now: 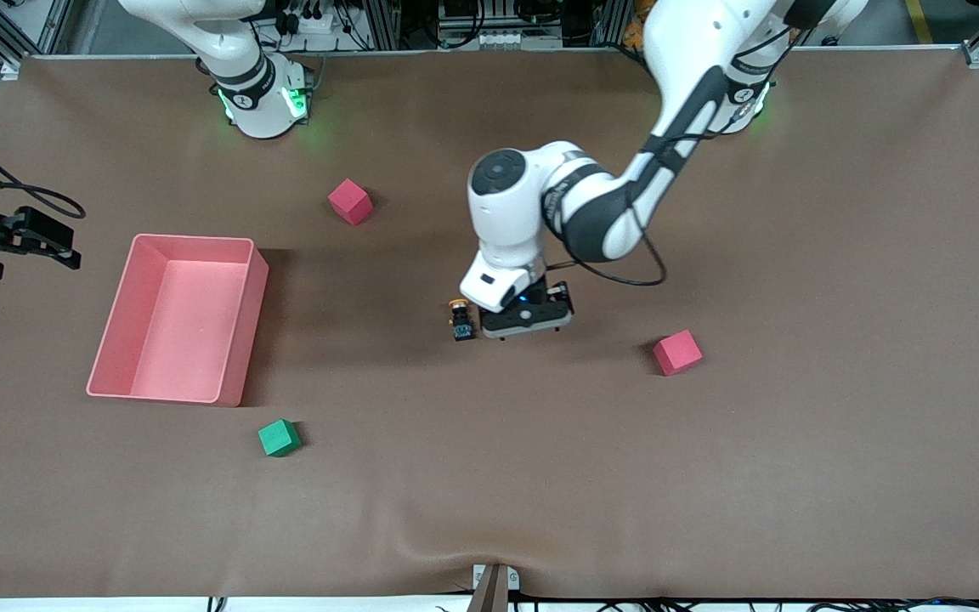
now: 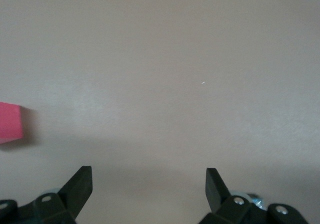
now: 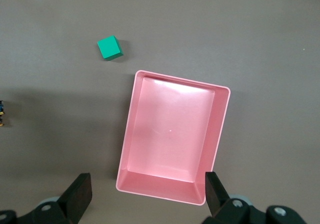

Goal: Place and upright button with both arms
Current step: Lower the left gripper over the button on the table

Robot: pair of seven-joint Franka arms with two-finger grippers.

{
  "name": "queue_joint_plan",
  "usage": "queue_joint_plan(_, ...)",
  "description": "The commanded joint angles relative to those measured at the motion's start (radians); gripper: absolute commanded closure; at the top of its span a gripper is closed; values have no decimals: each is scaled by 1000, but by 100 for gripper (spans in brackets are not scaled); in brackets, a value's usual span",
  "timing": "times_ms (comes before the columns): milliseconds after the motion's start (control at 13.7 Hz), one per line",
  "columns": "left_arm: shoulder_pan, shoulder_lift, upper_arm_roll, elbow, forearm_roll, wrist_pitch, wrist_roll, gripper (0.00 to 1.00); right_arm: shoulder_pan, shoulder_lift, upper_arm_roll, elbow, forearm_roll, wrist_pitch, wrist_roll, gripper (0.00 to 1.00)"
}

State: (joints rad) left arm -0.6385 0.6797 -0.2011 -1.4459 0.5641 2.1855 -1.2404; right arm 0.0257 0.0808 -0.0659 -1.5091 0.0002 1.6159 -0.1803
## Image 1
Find orange-capped black push button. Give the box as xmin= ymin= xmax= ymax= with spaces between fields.
xmin=448 ymin=297 xmax=478 ymax=343

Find red foam cube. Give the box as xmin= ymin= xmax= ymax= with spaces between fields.
xmin=653 ymin=329 xmax=704 ymax=377
xmin=327 ymin=178 xmax=374 ymax=227

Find pink plastic tray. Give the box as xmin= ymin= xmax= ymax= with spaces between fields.
xmin=86 ymin=234 xmax=270 ymax=408

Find brown table mat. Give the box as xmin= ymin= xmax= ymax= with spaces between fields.
xmin=0 ymin=47 xmax=979 ymax=600

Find orange packaged items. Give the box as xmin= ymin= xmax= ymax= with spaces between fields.
xmin=623 ymin=0 xmax=654 ymax=48

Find green foam cube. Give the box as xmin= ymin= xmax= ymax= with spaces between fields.
xmin=257 ymin=418 xmax=303 ymax=458

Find white power strip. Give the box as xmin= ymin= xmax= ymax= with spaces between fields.
xmin=281 ymin=7 xmax=339 ymax=37

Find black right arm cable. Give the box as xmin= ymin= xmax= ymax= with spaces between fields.
xmin=0 ymin=123 xmax=88 ymax=220

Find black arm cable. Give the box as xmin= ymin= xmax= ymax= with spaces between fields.
xmin=545 ymin=204 xmax=669 ymax=287
xmin=0 ymin=123 xmax=88 ymax=220

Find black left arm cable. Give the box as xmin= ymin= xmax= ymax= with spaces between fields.
xmin=545 ymin=204 xmax=669 ymax=287

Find aluminium frame post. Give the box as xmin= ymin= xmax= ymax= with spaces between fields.
xmin=360 ymin=0 xmax=403 ymax=50
xmin=590 ymin=0 xmax=631 ymax=48

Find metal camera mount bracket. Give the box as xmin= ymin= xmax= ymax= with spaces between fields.
xmin=466 ymin=563 xmax=522 ymax=612

